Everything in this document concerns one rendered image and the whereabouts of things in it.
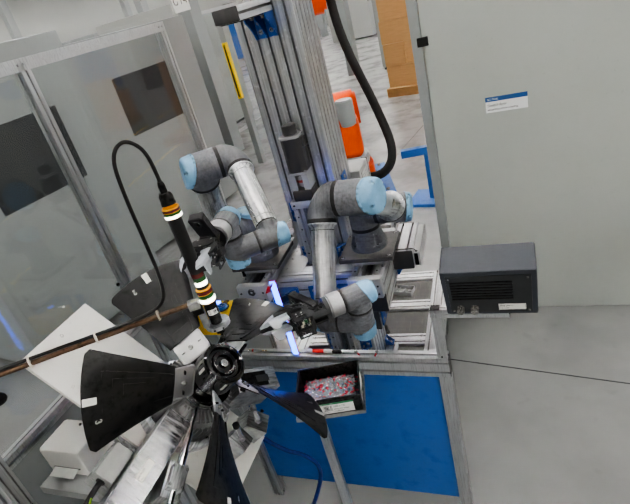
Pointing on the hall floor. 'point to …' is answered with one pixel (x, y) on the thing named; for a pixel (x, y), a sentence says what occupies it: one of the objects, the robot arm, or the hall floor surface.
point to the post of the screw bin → (336, 469)
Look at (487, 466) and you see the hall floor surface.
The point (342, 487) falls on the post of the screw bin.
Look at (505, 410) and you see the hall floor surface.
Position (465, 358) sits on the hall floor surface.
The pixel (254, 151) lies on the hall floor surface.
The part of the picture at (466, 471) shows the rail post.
